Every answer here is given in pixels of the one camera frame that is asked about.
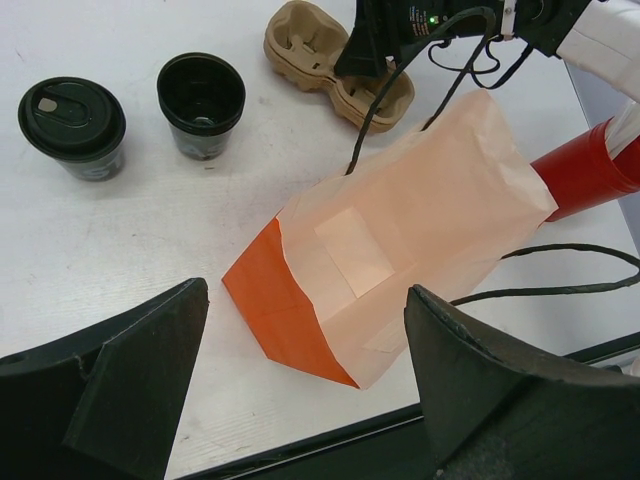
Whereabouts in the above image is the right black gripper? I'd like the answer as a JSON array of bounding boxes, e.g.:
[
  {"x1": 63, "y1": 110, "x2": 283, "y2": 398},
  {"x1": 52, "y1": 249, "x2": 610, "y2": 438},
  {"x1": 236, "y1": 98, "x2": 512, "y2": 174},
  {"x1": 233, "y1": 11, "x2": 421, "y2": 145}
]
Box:
[{"x1": 334, "y1": 0, "x2": 504, "y2": 78}]

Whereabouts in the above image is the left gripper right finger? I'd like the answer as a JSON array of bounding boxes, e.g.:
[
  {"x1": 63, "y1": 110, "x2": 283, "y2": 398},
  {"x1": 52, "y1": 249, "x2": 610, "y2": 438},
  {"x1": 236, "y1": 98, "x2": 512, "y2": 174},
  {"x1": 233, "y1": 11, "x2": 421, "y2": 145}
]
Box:
[{"x1": 404, "y1": 286, "x2": 639, "y2": 479}]

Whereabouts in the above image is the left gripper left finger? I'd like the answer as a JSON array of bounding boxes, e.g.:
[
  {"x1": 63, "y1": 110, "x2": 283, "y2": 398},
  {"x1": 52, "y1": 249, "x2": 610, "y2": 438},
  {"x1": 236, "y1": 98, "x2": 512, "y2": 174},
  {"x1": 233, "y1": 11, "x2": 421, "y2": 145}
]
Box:
[{"x1": 1, "y1": 278, "x2": 209, "y2": 479}]

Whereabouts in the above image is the orange paper bag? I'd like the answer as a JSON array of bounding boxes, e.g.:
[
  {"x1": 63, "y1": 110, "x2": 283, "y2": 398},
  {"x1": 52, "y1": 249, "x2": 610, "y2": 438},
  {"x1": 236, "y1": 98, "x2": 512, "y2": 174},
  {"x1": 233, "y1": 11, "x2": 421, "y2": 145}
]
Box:
[{"x1": 222, "y1": 90, "x2": 557, "y2": 389}]

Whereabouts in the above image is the black paper coffee cup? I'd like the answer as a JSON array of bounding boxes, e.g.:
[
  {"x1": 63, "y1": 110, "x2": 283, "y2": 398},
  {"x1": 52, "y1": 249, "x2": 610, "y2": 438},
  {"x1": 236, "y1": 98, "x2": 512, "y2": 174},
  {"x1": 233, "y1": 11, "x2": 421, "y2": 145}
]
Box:
[{"x1": 17, "y1": 75, "x2": 127, "y2": 182}]

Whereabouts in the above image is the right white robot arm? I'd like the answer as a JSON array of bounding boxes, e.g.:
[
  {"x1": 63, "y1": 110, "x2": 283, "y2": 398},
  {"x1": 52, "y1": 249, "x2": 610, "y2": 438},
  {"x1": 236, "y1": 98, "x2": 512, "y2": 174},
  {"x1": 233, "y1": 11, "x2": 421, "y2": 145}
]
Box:
[{"x1": 334, "y1": 1, "x2": 639, "y2": 100}]

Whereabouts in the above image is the brown cardboard cup carrier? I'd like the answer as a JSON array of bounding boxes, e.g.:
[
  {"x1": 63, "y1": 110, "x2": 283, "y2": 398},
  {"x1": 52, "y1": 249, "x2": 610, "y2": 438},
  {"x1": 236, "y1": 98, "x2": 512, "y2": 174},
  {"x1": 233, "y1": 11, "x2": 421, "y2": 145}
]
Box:
[{"x1": 263, "y1": 1, "x2": 395, "y2": 128}]

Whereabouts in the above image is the red plastic cup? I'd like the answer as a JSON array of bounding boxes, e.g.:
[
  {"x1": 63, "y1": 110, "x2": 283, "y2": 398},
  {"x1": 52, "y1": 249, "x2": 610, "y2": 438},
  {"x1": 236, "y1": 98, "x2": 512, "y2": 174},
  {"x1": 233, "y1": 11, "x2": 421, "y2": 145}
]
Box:
[{"x1": 532, "y1": 122, "x2": 639, "y2": 222}]

